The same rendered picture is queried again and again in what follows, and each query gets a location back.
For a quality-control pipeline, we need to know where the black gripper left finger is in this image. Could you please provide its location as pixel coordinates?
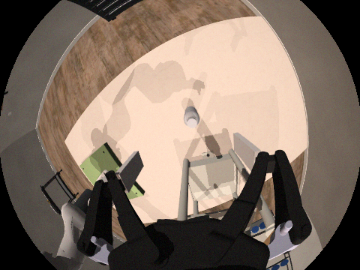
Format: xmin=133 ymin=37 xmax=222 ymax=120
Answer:
xmin=76 ymin=151 xmax=164 ymax=267

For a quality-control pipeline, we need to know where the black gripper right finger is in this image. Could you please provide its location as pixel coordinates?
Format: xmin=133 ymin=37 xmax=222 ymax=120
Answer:
xmin=192 ymin=132 xmax=312 ymax=267

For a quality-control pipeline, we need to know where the grey shelving unit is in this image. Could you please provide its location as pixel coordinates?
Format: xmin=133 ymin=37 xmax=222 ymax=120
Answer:
xmin=177 ymin=149 xmax=275 ymax=242

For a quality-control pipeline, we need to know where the grey bottle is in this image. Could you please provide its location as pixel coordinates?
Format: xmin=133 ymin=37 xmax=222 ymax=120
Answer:
xmin=184 ymin=106 xmax=200 ymax=128

